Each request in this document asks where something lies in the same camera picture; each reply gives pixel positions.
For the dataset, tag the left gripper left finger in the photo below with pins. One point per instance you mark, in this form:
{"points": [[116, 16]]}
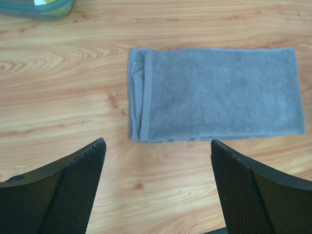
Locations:
{"points": [[56, 198]]}

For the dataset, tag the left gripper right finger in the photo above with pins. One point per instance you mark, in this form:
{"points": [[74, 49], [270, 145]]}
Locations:
{"points": [[258, 199]]}

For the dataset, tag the grey towel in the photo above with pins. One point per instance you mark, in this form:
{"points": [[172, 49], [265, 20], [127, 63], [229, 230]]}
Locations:
{"points": [[213, 93]]}

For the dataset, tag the yellow green patterned towel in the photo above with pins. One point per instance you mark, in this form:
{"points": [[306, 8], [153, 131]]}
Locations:
{"points": [[57, 8]]}

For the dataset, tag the teal transparent plastic tub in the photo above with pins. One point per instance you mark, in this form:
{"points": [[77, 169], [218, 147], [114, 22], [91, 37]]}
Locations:
{"points": [[25, 9]]}

